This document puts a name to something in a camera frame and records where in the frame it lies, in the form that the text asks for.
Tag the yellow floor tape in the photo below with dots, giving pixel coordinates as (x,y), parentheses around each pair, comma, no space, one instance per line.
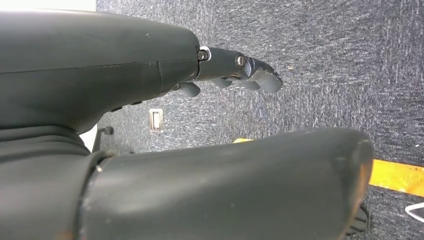
(397,179)

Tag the floor socket with white plug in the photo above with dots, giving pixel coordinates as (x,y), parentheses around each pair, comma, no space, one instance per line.
(156,121)

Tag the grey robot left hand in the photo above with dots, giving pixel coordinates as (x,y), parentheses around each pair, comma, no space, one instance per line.
(82,49)

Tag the black metal leg frame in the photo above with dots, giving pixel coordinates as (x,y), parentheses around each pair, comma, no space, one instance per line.
(108,130)

